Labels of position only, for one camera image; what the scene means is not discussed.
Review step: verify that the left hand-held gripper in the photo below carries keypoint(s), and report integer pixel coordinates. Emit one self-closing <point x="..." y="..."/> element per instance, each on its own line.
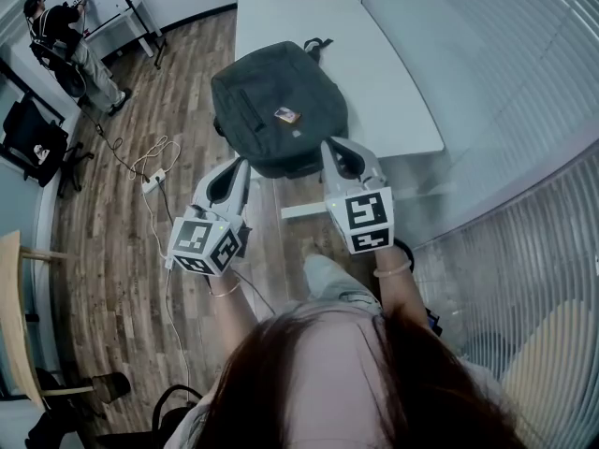
<point x="201" y="241"/>

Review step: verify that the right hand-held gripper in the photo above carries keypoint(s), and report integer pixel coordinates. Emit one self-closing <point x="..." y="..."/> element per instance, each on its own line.
<point x="365" y="218"/>

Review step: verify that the dark grey backpack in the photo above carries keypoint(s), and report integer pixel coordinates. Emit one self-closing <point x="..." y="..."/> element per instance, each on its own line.
<point x="281" y="87"/>

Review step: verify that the person's right forearm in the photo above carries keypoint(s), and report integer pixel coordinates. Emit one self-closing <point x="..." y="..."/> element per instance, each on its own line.
<point x="402" y="293"/>

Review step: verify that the person's left forearm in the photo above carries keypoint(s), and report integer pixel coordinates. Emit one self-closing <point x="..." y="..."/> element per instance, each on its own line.
<point x="234" y="311"/>

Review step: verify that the small colourful card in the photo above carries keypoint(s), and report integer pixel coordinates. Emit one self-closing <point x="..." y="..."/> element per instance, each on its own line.
<point x="287" y="115"/>

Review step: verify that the thin left wrist bangle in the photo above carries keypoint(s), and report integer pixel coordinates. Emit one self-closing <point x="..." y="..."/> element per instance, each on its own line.
<point x="229" y="293"/>

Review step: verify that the person's light jeans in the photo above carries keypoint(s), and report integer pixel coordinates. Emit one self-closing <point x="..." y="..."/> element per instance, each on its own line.
<point x="332" y="283"/>

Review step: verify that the whiteboard stand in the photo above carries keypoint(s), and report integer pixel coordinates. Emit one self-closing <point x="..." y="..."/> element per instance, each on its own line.
<point x="126" y="19"/>

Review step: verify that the black office chair white print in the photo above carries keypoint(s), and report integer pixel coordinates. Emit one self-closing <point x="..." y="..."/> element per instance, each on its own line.
<point x="33" y="134"/>

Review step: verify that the person's pale pink shirt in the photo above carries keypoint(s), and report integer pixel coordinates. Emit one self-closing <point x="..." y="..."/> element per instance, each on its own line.
<point x="337" y="367"/>

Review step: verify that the white window blinds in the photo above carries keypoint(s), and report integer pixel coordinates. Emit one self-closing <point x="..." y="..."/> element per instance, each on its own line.
<point x="538" y="250"/>

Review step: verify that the white desk frame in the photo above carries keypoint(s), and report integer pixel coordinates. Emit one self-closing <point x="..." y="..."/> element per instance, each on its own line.
<point x="304" y="211"/>

